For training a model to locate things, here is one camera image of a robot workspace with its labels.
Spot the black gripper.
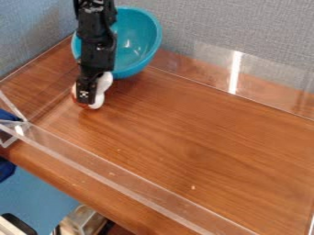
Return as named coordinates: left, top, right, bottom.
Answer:
left=72, top=0, right=117, bottom=105

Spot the white brown toy mushroom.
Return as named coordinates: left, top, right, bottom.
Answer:
left=71, top=72, right=112, bottom=109

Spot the blue bowl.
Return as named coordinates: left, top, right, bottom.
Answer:
left=71, top=6, right=163, bottom=79

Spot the blue cloth object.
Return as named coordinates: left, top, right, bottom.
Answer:
left=0, top=108, right=21, bottom=184

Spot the metallic box below table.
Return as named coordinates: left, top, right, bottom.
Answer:
left=51, top=205, right=107, bottom=235

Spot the black white object below table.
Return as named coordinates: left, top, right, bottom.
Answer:
left=0, top=213, right=37, bottom=235

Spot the clear acrylic tray wall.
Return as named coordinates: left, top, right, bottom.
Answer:
left=0, top=41, right=314, bottom=235

